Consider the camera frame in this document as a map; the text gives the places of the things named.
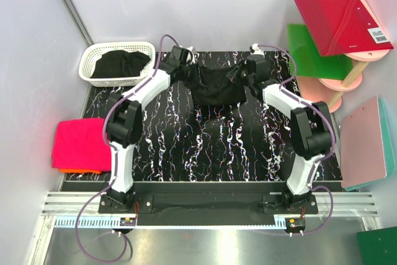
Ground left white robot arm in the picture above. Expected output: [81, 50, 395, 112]
[101, 46, 195, 212]

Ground pink clipboard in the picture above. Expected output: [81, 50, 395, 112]
[340, 96, 390, 189]

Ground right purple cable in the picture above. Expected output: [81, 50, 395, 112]
[251, 43, 337, 237]

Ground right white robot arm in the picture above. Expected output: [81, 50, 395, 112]
[228, 43, 336, 212]

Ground black shirt in basket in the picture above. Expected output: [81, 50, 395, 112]
[91, 50, 151, 79]

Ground folded orange t-shirt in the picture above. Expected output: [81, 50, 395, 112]
[59, 169, 102, 174]

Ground pink wooden tiered shelf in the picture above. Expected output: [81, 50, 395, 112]
[297, 0, 389, 112]

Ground green plastic sheet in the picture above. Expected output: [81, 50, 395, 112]
[287, 24, 353, 80]

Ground teal board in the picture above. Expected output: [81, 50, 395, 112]
[342, 97, 396, 192]

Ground folded pink t-shirt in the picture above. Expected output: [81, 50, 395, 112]
[51, 118, 112, 173]

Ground aluminium rail frame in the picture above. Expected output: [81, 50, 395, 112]
[29, 192, 381, 264]

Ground black marble pattern mat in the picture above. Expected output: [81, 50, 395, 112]
[61, 50, 344, 182]

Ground white plastic laundry basket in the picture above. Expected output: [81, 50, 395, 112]
[78, 41, 156, 88]

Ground red plastic folder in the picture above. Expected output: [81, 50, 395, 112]
[294, 0, 393, 56]

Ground black printed t-shirt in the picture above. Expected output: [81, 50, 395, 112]
[184, 65, 246, 106]

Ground dark green board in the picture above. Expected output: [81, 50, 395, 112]
[357, 227, 397, 265]

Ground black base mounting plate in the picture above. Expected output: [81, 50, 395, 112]
[99, 182, 318, 228]

